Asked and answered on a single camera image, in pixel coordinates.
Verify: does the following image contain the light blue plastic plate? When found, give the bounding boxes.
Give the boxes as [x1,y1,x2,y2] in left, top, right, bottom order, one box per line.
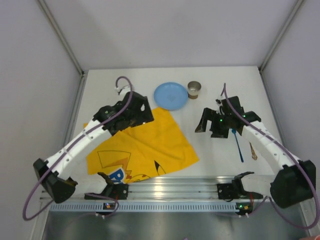
[153,82,188,111]

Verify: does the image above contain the yellow printed cloth mat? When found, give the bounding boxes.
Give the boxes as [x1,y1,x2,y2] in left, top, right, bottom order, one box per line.
[86,107,199,184]

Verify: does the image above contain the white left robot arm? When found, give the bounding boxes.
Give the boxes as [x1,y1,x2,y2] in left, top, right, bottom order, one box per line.
[33,91,154,204]

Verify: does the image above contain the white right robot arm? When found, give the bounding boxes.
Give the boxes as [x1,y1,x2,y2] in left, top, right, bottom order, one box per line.
[195,96,316,209]

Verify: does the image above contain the blue metal fork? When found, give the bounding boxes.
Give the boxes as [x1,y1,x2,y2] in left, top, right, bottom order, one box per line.
[231,128,244,163]

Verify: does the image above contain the steel cup with brown base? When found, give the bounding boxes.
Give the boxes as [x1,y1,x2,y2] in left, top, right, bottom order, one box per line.
[187,81,202,100]

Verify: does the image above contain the bronze metal spoon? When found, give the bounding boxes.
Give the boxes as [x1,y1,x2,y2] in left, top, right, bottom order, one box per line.
[249,143,258,161]

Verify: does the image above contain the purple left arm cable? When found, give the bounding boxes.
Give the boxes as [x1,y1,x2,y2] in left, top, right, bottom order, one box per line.
[22,76,135,222]

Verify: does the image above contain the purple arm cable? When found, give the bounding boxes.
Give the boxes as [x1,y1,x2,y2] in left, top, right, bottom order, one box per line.
[219,82,320,230]
[22,76,135,222]

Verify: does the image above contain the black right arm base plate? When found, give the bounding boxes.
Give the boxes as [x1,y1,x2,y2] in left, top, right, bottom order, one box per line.
[216,183,250,202]

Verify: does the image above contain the aluminium table edge rail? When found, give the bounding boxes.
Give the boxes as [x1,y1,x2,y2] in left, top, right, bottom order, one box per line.
[39,176,311,202]

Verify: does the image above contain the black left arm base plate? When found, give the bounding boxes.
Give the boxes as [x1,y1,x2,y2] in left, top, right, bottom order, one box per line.
[84,183,129,200]

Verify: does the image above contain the perforated metal cable tray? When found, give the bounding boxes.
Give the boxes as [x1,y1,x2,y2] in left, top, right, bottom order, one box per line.
[49,201,252,213]

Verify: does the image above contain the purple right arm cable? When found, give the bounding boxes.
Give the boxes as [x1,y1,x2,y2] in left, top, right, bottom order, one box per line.
[219,82,320,230]

